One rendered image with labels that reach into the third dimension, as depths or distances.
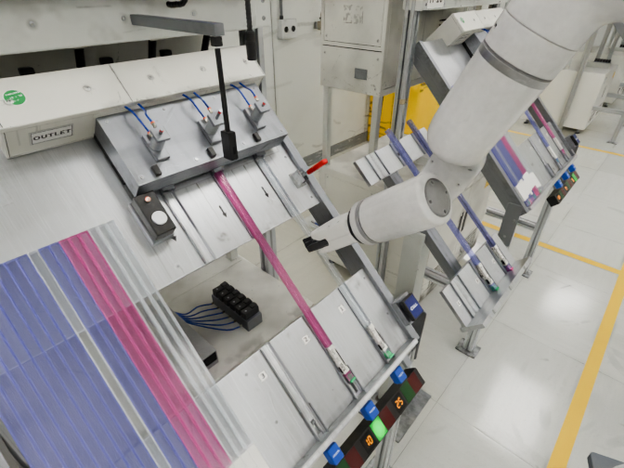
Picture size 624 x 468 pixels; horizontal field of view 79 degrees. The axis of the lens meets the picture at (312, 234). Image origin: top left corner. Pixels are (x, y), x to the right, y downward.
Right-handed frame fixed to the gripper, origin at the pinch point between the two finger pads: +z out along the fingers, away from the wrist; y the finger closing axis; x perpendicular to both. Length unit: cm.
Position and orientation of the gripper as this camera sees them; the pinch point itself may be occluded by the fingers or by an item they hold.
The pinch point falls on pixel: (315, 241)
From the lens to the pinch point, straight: 82.0
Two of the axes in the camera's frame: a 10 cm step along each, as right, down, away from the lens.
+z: -5.8, 2.3, 7.8
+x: 4.6, 8.8, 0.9
